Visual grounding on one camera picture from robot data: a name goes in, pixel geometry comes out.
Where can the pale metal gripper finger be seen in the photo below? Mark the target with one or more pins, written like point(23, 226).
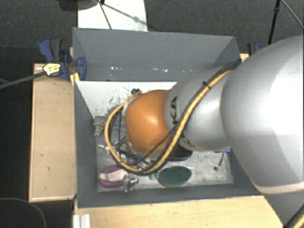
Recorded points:
point(126, 186)
point(133, 181)

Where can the purple and white toy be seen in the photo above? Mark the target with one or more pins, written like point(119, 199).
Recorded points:
point(111, 176)

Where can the dark green oval scrubber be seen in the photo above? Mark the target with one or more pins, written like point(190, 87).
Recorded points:
point(174, 176)

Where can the black flat object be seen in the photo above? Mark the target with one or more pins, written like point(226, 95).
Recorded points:
point(182, 154)

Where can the small dark thin tool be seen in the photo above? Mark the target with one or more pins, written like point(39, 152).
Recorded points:
point(221, 159)

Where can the blue flat object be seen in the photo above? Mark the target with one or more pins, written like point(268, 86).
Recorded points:
point(223, 150)

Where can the pale wood board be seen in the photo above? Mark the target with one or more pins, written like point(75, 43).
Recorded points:
point(53, 136)

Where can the grey metal bin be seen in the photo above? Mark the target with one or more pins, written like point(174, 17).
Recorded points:
point(147, 53)

